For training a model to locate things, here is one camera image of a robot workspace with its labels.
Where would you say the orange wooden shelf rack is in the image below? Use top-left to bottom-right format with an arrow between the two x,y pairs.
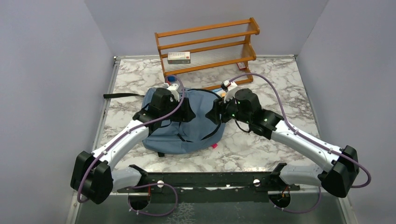
155,17 -> 260,85

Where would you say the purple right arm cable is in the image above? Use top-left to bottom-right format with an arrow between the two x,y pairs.
229,72 -> 372,215

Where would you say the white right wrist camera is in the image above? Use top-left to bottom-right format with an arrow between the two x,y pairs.
220,80 -> 239,103

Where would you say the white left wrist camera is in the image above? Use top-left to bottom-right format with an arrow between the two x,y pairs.
167,83 -> 180,102

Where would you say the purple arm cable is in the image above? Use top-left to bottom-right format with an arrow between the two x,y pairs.
77,74 -> 186,217
229,72 -> 372,215

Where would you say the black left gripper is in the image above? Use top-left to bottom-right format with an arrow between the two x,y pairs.
160,97 -> 195,122

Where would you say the white grey box on shelf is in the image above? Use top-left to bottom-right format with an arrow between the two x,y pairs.
167,51 -> 191,64

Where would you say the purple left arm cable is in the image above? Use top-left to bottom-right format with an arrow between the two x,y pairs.
77,74 -> 186,217

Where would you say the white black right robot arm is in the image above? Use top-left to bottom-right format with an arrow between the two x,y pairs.
205,89 -> 360,198

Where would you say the blue student backpack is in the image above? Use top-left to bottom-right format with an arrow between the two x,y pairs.
103,88 -> 226,158

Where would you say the small red card box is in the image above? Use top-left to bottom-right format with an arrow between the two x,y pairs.
237,62 -> 246,70

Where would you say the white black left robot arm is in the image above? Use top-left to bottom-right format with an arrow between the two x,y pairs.
70,84 -> 189,204

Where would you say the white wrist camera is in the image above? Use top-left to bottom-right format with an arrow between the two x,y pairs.
167,83 -> 180,102
220,80 -> 239,103

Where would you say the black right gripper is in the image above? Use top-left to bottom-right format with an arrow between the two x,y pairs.
205,92 -> 251,125

